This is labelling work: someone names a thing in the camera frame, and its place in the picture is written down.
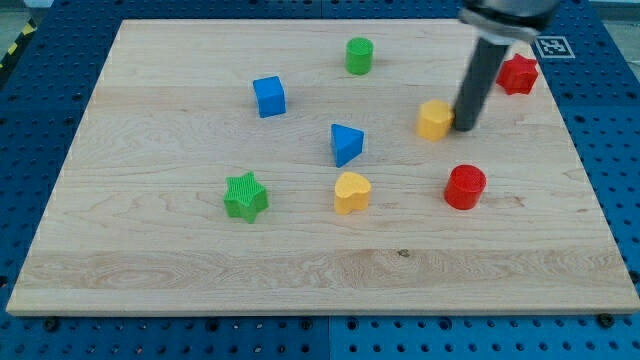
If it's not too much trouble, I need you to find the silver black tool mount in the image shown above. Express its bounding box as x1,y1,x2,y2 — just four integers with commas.
459,0,560,45

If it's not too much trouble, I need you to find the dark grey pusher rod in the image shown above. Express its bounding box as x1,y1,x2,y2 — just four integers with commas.
453,37,509,132

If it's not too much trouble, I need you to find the yellow hexagon block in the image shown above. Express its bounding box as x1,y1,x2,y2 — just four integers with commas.
416,99,454,142

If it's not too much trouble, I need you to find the blue cube block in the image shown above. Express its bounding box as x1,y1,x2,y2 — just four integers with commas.
252,76,286,118

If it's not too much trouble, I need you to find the red star block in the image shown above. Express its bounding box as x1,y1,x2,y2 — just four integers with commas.
496,54,539,95

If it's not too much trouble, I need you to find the white fiducial marker tag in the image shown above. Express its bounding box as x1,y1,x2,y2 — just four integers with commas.
534,36,575,59

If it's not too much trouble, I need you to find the green cylinder block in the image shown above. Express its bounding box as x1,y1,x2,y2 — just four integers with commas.
345,37,374,75

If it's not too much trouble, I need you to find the red cylinder block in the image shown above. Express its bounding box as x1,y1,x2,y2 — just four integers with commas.
444,164,487,210

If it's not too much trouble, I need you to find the blue triangle block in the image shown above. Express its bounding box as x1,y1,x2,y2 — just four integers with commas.
331,124,364,168

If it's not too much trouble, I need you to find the yellow heart block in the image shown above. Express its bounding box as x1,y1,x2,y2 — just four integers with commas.
334,172,372,215

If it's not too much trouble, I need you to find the green star block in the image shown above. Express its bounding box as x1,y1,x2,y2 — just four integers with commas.
223,172,269,224

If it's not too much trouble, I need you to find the light wooden board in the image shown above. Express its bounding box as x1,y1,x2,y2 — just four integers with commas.
7,19,639,317

